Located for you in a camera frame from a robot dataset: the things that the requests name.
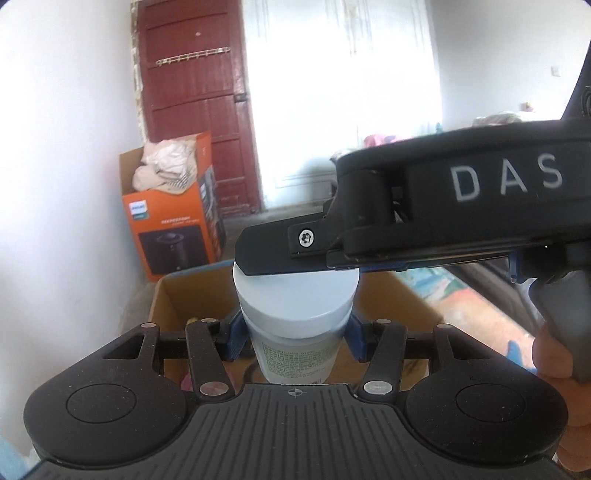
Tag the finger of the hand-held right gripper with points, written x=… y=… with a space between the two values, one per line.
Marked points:
x=277 y=249

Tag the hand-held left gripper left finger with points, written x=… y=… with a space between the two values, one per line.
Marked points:
x=235 y=339

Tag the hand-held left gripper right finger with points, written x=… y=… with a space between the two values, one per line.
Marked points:
x=358 y=339

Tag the white bottle with white cap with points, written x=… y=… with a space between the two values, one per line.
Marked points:
x=295 y=304

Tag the large brown cardboard box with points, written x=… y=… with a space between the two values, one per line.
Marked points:
x=194 y=290

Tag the person's right hand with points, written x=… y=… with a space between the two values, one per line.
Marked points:
x=577 y=429

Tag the pink floral blanket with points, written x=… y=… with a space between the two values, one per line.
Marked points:
x=381 y=140

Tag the orange product box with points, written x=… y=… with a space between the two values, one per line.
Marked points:
x=171 y=240

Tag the beige cloth hat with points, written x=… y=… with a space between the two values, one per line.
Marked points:
x=161 y=170

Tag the metal door latch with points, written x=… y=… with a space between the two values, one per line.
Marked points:
x=240 y=97

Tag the red wooden door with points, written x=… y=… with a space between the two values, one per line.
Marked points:
x=194 y=115

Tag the metal door hook rack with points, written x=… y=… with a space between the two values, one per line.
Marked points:
x=191 y=56

